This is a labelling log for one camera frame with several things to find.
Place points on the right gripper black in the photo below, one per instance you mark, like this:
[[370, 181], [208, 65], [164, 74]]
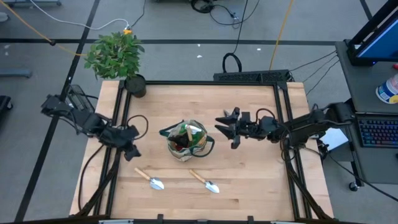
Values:
[[258, 129]]

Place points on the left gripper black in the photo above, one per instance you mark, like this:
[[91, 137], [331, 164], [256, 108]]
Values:
[[119, 137]]

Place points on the green plastic spray bottle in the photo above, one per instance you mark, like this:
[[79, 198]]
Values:
[[200, 133]]

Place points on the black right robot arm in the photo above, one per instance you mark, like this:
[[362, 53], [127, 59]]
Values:
[[311, 124]]

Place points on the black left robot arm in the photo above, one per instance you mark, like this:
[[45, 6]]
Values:
[[84, 121]]

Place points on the beige green canvas garden bag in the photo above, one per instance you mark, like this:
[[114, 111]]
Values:
[[183, 155]]

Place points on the black perforated electronics box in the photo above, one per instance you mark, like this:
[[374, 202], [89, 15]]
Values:
[[248, 76]]

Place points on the silver angled light bar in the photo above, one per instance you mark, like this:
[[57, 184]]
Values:
[[115, 221]]

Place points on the black mesh electronics box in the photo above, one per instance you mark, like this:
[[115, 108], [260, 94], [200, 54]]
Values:
[[79, 98]]

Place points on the potted green leafy plant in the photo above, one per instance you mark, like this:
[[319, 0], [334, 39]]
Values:
[[115, 56]]

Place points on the white paper sheet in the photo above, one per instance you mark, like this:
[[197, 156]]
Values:
[[335, 138]]

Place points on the gray rolling computer desk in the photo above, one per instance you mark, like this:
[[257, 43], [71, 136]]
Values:
[[357, 84]]

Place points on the gray furniture foot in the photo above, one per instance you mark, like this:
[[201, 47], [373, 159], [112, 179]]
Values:
[[15, 73]]

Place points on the backlit computer keyboard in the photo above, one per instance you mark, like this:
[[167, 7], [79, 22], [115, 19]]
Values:
[[377, 132]]

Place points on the white wipes canister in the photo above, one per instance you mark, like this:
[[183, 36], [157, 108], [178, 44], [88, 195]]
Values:
[[387, 90]]

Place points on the large computer monitor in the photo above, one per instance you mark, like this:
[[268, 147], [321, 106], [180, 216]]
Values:
[[379, 43]]

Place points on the black aluminium table frame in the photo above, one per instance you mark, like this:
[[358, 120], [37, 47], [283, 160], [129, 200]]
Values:
[[202, 82]]

